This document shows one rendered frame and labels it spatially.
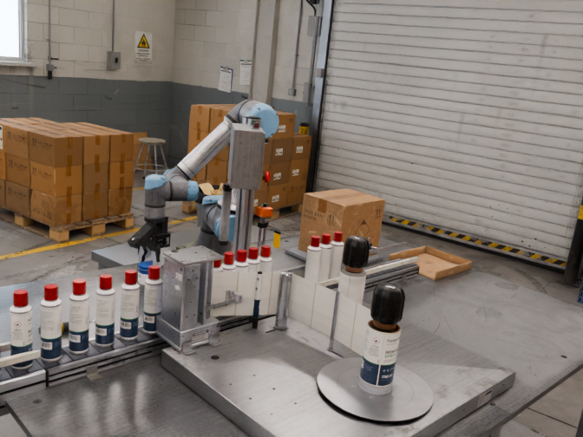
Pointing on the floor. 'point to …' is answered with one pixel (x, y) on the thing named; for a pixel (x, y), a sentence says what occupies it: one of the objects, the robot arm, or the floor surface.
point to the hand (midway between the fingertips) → (147, 269)
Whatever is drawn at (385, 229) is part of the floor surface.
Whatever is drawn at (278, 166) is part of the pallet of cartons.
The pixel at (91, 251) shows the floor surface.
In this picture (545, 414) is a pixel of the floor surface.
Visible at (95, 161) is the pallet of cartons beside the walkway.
